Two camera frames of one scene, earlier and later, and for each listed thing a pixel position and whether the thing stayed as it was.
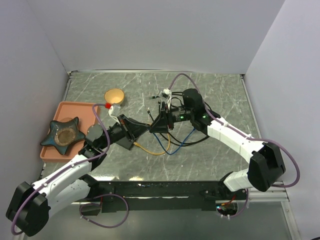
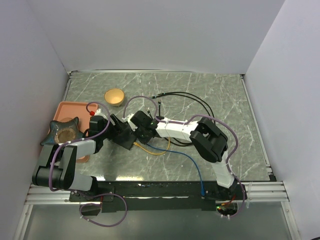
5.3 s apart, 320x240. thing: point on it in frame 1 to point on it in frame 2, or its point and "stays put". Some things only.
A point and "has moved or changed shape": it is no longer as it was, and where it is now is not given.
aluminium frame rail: x=273 y=193 stays put
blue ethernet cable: x=178 y=147 has moved or changed shape
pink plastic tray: x=70 y=110 stays put
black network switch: x=125 y=143 stays put
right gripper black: x=160 y=123 to x=144 y=141
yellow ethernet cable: x=136 y=144 stays put
